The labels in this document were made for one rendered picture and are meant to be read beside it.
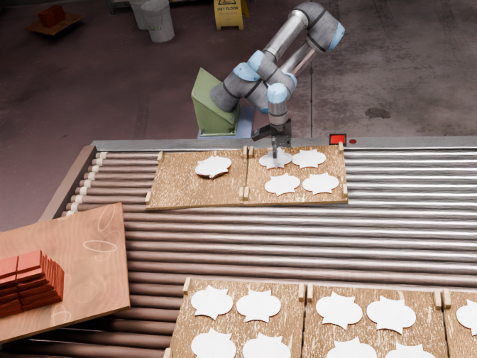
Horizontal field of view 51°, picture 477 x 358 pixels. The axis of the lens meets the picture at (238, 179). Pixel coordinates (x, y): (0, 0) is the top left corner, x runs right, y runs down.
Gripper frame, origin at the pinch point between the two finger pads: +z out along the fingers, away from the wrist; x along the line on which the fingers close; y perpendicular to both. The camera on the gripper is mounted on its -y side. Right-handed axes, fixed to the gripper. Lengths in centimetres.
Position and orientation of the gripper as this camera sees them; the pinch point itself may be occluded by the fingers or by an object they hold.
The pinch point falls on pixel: (275, 158)
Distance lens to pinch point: 217.1
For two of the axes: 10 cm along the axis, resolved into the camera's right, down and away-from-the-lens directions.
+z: 0.9, 7.5, 6.5
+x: 0.9, -6.6, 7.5
